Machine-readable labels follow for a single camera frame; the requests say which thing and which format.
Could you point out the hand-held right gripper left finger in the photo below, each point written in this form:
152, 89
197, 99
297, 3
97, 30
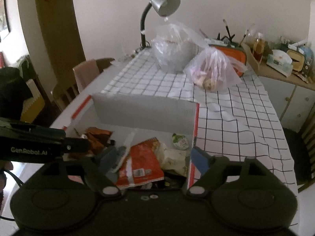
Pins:
109, 158

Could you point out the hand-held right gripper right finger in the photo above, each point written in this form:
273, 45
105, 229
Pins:
199, 159

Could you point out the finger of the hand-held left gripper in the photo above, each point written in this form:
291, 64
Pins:
73, 146
37, 131

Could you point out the brown triangular snack packet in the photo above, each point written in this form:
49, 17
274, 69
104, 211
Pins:
98, 137

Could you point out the green lidded jelly cup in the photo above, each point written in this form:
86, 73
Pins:
181, 140

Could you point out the clear cream snack packet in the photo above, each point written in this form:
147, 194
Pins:
172, 158

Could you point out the red snack packet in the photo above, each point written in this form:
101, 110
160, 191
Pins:
140, 162

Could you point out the black glossy snack packet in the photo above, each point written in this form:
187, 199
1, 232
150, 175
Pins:
174, 179

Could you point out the red cardboard box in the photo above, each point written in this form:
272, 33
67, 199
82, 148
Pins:
142, 113

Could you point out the person's left hand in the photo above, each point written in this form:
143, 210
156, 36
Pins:
7, 167

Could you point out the dark cloth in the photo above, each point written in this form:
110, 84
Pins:
12, 91

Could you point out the checked white tablecloth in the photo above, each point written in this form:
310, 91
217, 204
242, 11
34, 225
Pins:
233, 118

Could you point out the pink towel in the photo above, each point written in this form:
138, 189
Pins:
86, 73

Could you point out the pinkish plastic bag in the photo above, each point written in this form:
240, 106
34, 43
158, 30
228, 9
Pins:
214, 71

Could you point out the brown wooden door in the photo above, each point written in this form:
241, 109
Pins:
59, 29

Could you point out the large clear plastic bag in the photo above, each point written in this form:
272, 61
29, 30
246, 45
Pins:
172, 54

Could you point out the orange bag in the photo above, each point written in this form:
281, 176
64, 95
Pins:
236, 54

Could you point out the white wooden cabinet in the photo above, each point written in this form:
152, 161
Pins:
295, 98

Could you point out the wooden desktop organizer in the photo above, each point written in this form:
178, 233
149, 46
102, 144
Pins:
251, 56

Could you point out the green white tissue box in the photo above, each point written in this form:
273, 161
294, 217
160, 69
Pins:
279, 62

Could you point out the black forked stand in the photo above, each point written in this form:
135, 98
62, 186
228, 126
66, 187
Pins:
227, 35

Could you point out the glass jar with amber liquid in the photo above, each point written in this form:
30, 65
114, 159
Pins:
259, 46

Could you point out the blue patterned box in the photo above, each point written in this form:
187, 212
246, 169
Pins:
308, 61

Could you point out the silver desk lamp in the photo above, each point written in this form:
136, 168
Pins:
165, 2

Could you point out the framed wall picture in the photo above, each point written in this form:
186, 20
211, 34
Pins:
3, 17

